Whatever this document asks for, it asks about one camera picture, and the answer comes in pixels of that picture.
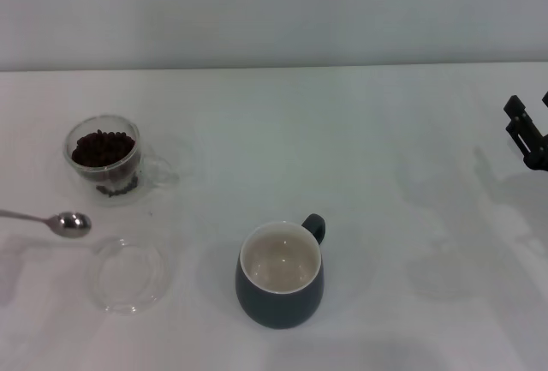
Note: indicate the coffee bean pile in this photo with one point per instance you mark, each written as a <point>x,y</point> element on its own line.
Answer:
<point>103,148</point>

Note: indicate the dark grey ceramic mug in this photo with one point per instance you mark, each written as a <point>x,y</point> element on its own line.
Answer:
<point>274,306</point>

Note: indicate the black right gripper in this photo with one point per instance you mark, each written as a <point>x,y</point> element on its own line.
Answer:
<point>540,154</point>

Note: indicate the clear double-walled glass cup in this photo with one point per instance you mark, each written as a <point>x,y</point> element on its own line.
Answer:
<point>147,169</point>

